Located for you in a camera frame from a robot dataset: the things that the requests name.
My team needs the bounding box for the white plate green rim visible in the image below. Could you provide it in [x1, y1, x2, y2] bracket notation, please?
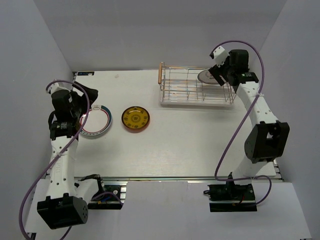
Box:
[80, 104, 113, 135]

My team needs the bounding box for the white plate red lettering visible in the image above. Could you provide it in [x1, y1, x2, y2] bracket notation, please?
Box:
[80, 130, 109, 139]

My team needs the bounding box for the yellow patterned plate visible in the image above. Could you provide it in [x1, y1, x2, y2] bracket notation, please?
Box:
[121, 106, 151, 122]

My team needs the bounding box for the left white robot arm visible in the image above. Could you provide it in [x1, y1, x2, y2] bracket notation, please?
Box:
[37, 80, 106, 230]

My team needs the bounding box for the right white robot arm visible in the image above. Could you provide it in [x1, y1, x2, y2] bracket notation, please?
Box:
[209, 46, 290, 200]

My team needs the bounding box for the black label sticker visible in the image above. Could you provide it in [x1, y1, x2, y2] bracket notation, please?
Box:
[77, 71, 95, 76]

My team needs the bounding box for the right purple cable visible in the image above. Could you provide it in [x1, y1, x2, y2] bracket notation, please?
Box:
[209, 40, 273, 206]

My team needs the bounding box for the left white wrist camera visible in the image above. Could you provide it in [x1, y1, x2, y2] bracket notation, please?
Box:
[46, 82, 71, 95]

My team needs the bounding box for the metal wire dish rack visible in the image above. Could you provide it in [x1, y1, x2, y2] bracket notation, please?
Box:
[157, 62, 236, 107]

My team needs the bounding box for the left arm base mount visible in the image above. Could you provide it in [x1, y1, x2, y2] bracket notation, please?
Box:
[83, 174, 126, 210]

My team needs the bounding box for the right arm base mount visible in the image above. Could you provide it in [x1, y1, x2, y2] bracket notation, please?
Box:
[203, 179, 257, 213]

